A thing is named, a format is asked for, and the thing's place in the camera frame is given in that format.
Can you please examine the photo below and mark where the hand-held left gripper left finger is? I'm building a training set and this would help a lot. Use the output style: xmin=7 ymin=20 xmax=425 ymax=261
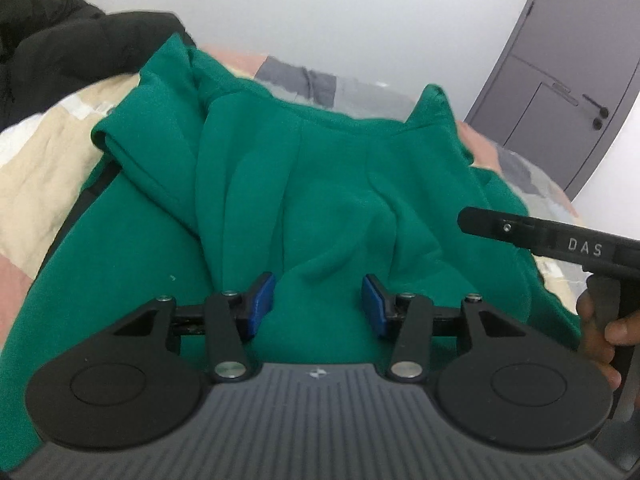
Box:
xmin=112 ymin=272 xmax=277 ymax=383

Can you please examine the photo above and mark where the person's right hand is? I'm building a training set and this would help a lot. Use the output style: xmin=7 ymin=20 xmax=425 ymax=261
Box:
xmin=576 ymin=290 xmax=640 ymax=391

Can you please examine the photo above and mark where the green sweatshirt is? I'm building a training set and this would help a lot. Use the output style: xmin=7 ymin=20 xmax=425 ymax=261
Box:
xmin=0 ymin=32 xmax=583 ymax=461

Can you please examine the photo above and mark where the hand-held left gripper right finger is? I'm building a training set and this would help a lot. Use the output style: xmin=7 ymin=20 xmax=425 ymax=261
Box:
xmin=361 ymin=274 xmax=531 ymax=381

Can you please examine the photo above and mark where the grey door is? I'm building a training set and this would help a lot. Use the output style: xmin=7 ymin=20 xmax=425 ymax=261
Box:
xmin=462 ymin=0 xmax=640 ymax=201

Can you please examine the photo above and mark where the black padded jacket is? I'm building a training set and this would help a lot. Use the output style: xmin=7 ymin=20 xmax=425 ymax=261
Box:
xmin=0 ymin=0 xmax=196 ymax=133

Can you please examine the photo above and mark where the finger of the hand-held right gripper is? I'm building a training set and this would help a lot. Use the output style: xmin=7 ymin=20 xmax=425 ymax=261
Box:
xmin=458 ymin=206 xmax=557 ymax=257

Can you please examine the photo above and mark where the black door handle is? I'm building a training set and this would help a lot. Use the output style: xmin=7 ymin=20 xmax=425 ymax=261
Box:
xmin=582 ymin=92 xmax=610 ymax=117

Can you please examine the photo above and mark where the patchwork bed quilt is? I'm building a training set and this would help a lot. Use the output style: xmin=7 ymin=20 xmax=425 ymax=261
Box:
xmin=0 ymin=44 xmax=586 ymax=356

